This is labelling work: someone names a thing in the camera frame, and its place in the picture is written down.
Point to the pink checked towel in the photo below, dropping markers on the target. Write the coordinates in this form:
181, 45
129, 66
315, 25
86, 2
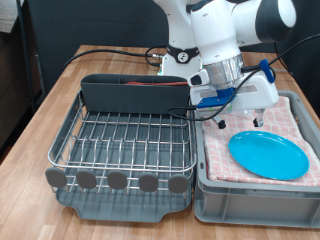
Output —
220, 156

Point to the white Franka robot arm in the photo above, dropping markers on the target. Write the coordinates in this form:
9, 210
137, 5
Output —
216, 30

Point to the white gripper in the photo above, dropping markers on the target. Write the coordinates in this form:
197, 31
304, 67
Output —
260, 93

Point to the dark partition panel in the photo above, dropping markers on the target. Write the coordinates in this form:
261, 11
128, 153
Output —
50, 26

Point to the grey plastic drain tray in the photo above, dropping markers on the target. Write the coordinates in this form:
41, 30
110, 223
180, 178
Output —
110, 208

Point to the grey plastic crate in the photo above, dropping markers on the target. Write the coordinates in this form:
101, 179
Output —
233, 206

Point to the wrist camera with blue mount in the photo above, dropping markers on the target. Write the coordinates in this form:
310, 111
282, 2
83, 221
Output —
213, 100

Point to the dark metal pole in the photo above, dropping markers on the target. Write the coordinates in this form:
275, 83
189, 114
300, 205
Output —
25, 50

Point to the dark grey cutlery holder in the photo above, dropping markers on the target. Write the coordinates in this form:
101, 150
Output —
133, 96

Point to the blue plate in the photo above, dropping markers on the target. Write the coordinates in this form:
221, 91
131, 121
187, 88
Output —
270, 156

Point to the brown wooden spoon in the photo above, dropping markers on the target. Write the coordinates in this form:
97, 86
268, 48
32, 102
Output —
150, 83

